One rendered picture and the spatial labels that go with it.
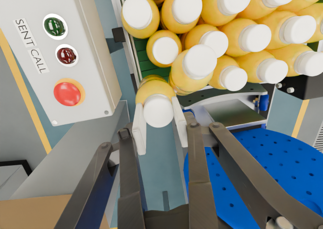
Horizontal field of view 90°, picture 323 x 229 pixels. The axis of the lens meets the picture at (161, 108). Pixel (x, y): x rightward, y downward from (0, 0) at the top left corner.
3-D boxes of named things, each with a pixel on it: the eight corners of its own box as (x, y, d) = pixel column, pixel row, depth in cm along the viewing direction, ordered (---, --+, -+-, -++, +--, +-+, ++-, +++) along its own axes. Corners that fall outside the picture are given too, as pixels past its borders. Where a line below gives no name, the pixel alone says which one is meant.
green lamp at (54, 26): (52, 38, 21) (46, 38, 20) (43, 18, 20) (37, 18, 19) (68, 34, 21) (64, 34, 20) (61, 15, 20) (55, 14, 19)
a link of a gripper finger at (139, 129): (145, 154, 16) (138, 156, 16) (146, 121, 23) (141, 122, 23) (139, 129, 15) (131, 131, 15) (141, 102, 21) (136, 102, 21)
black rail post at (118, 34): (121, 42, 40) (115, 43, 33) (118, 29, 39) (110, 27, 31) (130, 40, 40) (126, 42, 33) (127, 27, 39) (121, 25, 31)
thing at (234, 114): (203, 112, 46) (220, 137, 35) (202, 104, 45) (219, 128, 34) (237, 106, 46) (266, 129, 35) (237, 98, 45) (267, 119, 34)
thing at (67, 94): (63, 105, 25) (59, 109, 24) (52, 83, 23) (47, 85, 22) (86, 101, 25) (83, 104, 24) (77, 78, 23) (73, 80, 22)
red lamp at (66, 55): (63, 65, 22) (58, 66, 21) (56, 48, 21) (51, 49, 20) (79, 62, 22) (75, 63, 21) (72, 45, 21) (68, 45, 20)
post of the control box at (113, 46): (131, 43, 123) (77, 64, 32) (130, 37, 121) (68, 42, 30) (136, 42, 123) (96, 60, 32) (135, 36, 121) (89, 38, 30)
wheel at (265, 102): (258, 113, 42) (267, 114, 41) (259, 97, 40) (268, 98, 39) (260, 105, 45) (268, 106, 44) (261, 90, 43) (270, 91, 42)
